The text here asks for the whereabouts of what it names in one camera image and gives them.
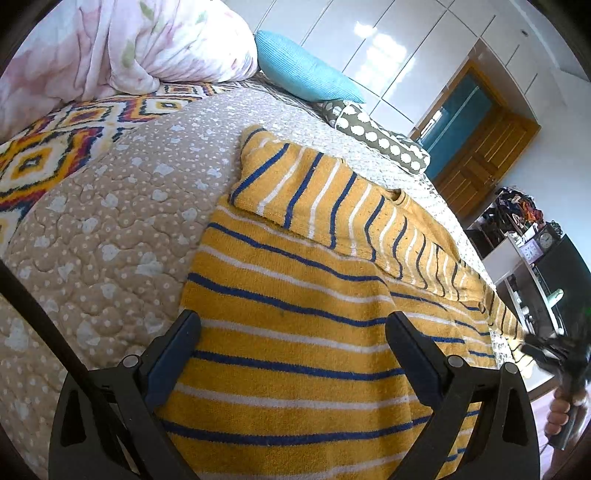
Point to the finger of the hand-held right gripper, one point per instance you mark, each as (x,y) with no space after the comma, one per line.
(538,348)

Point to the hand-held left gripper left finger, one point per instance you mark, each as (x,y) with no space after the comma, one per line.
(174,353)

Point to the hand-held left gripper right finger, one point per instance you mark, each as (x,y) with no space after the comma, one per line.
(413,355)

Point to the yellow striped sweater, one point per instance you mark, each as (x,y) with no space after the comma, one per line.
(286,323)

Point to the person's right hand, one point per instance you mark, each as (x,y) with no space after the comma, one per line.
(556,413)

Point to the dark flat screen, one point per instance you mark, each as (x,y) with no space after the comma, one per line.
(570,267)

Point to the white shelf unit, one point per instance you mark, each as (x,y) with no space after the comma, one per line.
(508,263)

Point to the small table clock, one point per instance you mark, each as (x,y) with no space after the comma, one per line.
(545,240)

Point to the rack of assorted clutter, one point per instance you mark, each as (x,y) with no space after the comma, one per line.
(512,212)

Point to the beige quilted bedspread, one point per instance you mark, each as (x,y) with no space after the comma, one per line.
(129,217)

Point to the wooden door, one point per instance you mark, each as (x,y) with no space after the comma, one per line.
(489,157)

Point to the olive white-dotted pillow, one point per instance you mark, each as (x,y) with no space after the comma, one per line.
(383,136)

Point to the colourful diamond-pattern blanket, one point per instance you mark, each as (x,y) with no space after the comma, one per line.
(51,143)

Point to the blue glass pane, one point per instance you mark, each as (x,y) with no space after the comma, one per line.
(457,110)

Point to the blue pillow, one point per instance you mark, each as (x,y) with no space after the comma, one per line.
(300,69)

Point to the pink floral duvet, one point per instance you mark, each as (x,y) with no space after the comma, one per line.
(115,46)

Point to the white glossy wardrobe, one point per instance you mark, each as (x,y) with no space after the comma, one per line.
(351,41)

